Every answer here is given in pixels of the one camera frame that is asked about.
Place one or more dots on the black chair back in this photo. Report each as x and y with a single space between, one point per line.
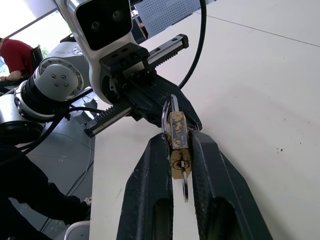
37 56

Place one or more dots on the silver padlock key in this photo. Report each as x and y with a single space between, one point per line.
185 185

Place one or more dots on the grey perforated metal panel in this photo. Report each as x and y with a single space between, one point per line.
162 15

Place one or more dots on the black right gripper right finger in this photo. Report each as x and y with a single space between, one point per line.
220 180

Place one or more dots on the white rounded seat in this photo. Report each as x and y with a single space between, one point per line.
78 231

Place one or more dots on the person in red shirt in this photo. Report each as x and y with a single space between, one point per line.
17 57

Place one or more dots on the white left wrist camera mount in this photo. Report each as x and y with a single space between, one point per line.
105 25

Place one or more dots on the person in dark clothes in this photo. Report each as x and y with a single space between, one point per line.
22 190

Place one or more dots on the brass padlock with steel shackle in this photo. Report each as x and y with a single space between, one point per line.
178 130

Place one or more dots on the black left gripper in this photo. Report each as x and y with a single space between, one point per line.
127 62

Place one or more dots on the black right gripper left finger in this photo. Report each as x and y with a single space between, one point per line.
143 190

